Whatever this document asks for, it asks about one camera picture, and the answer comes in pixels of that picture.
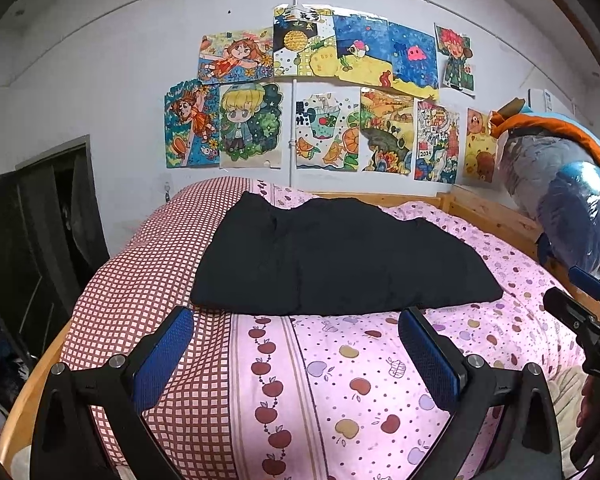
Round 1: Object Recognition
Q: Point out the wooden bed frame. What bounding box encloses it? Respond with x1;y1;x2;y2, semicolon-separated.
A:
0;184;600;480

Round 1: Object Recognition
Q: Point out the dark wardrobe cabinet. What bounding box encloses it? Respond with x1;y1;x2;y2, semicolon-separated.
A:
0;136;109;364

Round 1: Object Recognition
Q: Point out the person's right hand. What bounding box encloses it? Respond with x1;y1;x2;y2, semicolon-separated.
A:
570;376;600;479

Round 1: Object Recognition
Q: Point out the cream fleece blanket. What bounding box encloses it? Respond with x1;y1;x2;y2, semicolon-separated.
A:
547;365;588;479

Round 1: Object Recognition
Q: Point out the pineapple yellow drawing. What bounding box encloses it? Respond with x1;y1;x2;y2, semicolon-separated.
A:
273;4;339;77

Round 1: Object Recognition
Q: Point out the red-haired character drawing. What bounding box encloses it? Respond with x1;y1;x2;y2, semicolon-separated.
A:
434;24;475;96

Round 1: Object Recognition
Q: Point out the swimming girl drawing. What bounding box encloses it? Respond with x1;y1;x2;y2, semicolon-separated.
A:
163;79;220;168

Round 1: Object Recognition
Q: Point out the blue sea jellyfish drawing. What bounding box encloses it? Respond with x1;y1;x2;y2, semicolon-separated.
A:
334;13;439;101

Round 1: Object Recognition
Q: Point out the orange-haired girl drawing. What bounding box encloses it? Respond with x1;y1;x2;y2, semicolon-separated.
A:
198;26;274;84

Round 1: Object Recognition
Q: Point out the plastic bag of clothes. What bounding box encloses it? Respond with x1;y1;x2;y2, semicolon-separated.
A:
500;128;600;272

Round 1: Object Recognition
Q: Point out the yellow bear drawing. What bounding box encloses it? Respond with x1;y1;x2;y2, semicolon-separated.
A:
464;108;496;183

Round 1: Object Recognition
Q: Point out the blond boy drawing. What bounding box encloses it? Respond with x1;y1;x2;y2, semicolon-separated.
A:
220;82;284;169

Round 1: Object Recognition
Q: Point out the black padded jacket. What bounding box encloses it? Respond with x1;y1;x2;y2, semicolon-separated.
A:
190;193;503;316

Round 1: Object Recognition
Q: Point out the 2024 dragon drawing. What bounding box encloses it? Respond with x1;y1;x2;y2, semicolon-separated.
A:
414;101;460;184

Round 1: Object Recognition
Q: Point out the autumn landscape drawing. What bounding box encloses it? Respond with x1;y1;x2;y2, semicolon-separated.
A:
360;88;415;176

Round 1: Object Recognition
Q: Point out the orange fabric on bag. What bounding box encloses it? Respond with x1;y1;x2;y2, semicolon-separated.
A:
489;98;600;167

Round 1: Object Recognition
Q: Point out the pink apple-print quilt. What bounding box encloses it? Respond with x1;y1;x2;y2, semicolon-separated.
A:
59;174;589;480

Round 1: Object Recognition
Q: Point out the juice and oranges drawing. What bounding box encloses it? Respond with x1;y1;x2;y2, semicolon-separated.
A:
294;87;360;172

